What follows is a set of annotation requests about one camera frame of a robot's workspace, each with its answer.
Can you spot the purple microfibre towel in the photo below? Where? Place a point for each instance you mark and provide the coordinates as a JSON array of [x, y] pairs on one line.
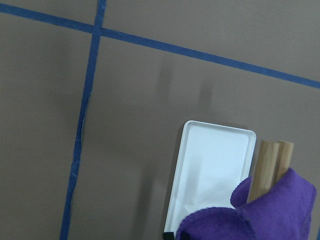
[[284, 213]]

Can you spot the left wooden rack rod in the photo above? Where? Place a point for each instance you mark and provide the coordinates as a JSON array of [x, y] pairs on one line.
[[283, 160]]

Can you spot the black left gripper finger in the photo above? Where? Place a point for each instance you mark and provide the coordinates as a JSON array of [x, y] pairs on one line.
[[168, 236]]

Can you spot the right wooden rack rod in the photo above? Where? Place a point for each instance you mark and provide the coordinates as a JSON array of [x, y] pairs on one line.
[[263, 174]]

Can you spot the white rack base tray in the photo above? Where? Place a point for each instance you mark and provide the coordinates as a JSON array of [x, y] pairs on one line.
[[212, 161]]

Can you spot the wooden rack rod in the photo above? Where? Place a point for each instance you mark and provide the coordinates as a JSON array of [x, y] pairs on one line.
[[263, 174], [283, 160]]

